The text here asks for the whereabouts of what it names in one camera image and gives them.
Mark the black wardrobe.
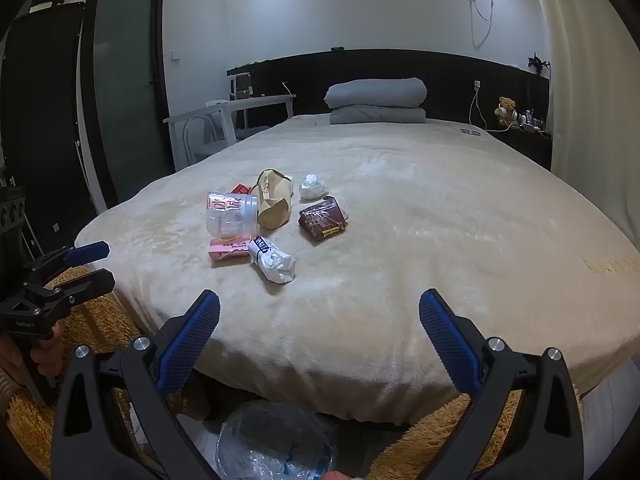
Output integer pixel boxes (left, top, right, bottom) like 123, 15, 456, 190
0, 0, 106, 261

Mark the white bed base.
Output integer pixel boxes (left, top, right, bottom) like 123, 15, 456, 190
580, 375, 640, 480

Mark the brown snack packet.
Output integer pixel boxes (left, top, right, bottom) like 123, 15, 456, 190
298, 196, 349, 244

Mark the white wall cable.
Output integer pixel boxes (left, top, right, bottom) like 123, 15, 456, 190
470, 0, 496, 50

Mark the group of small bottles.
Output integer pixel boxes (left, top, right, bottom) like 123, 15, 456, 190
517, 109, 548, 133

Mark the beige paper bag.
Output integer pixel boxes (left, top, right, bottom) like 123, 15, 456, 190
256, 169, 296, 229

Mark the grey folded quilt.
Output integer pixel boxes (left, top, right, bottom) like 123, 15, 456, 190
329, 106, 427, 125
324, 78, 428, 109

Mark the white charging cable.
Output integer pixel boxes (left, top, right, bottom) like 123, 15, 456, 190
469, 80, 521, 133

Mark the white chair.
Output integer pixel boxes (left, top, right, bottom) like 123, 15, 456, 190
182, 99, 261, 166

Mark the cream curtain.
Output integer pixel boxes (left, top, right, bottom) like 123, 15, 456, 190
530, 0, 640, 261

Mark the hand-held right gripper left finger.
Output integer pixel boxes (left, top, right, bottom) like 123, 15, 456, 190
51, 289, 222, 480

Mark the clear plastic bin bag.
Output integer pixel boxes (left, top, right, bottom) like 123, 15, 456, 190
215, 400, 341, 480

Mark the clear plastic cup pink label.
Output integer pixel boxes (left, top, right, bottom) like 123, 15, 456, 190
205, 191, 258, 241

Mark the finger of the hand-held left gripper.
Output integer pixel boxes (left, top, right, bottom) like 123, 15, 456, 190
22, 241, 111, 286
22, 268, 117, 311

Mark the white wrapper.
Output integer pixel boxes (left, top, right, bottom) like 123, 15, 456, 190
248, 235, 297, 284

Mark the brown teddy bear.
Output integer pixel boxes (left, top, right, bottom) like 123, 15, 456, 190
494, 96, 518, 127

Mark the frosted glass door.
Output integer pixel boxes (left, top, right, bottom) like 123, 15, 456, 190
80, 0, 176, 211

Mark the white desk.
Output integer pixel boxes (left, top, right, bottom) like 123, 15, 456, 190
164, 94, 297, 171

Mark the person's left hand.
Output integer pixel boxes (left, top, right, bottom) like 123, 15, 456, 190
0, 321, 65, 378

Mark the pink cookie box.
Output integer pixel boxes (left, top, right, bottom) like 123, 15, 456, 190
208, 237, 253, 262

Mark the black nightstand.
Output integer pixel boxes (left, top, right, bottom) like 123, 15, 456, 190
487, 127, 553, 171

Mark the white plastic bag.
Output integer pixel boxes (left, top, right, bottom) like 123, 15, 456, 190
299, 174, 331, 201

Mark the black headboard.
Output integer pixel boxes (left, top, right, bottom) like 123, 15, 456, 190
227, 49, 553, 171

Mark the small white appliance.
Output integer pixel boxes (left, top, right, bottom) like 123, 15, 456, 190
230, 72, 253, 101

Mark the orange fluffy rug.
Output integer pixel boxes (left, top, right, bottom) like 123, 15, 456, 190
0, 266, 586, 480

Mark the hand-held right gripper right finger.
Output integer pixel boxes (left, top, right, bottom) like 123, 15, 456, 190
419, 288, 585, 480

